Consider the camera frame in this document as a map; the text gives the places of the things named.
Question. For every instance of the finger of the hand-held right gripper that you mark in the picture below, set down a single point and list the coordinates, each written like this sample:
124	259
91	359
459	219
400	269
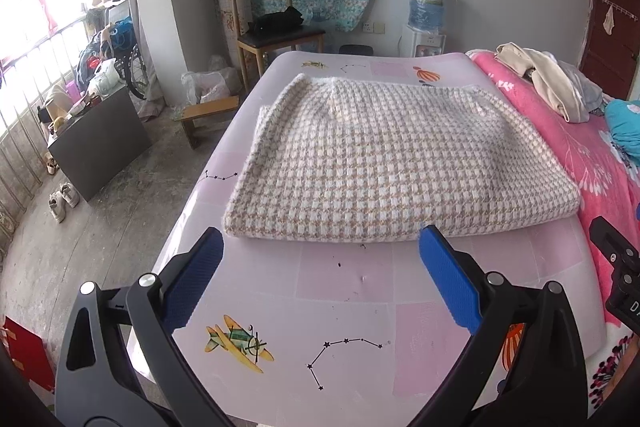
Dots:
607	237

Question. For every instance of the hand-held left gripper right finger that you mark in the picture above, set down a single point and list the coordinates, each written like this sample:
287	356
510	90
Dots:
450	279

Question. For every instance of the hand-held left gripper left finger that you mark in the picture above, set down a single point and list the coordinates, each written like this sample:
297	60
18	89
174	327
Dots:
195	277

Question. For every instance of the checked fuzzy coat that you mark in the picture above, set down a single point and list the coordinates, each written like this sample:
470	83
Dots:
400	157

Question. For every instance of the pink floral blanket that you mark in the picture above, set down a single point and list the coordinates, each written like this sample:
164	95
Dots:
590	167

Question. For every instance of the pink printed foam mat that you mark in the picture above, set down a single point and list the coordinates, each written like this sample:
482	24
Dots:
350	307

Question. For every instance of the grey garment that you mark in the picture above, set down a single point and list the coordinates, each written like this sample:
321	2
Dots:
587	89

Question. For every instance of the white sneaker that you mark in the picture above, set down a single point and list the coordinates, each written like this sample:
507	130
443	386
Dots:
70	196
56	209

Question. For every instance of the black cabinet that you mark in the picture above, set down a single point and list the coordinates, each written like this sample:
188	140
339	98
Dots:
100	147

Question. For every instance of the beige garment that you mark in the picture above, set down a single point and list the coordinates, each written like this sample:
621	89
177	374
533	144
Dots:
550	82

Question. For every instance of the low wooden stool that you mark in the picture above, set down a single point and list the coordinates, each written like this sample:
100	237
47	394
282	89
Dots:
210	107

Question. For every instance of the dark red door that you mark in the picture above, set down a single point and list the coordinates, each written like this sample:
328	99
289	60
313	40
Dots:
615	57

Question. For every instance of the beige shoes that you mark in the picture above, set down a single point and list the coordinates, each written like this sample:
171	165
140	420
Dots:
52	166

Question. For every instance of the red cardboard box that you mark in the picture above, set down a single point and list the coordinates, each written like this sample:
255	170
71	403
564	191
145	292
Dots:
25	352

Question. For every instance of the clear plastic bag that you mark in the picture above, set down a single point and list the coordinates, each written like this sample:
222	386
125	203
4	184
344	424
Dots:
205	87

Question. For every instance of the wheelchair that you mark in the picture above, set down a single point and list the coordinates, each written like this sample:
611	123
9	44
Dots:
135	72

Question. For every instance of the small hanging cloth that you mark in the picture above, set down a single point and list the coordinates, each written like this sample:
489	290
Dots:
608	22

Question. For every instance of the white bag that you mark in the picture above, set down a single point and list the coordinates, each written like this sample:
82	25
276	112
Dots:
105	79

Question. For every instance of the metal railing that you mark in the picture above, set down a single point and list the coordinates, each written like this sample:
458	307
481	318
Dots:
20	132

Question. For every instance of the white water dispenser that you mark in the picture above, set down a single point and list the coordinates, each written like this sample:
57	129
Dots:
425	44

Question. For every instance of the black object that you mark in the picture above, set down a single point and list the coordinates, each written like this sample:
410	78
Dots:
357	50

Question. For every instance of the wooden chair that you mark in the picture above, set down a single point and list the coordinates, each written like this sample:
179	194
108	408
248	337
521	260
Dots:
280	39

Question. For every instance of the blue bag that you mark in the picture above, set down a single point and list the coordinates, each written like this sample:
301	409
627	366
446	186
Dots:
121	34

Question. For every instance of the black bag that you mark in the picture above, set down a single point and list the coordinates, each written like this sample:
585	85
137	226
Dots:
275	22

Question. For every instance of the white floral panel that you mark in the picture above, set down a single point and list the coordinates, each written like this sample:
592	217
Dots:
222	7

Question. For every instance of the hanging pink cloth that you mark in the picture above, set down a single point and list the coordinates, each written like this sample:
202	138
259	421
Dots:
48	12

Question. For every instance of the wall hook rack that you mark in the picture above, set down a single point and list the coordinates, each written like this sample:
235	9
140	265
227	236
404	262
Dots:
625	9

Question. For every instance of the wall socket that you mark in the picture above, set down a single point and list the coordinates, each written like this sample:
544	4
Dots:
372	27

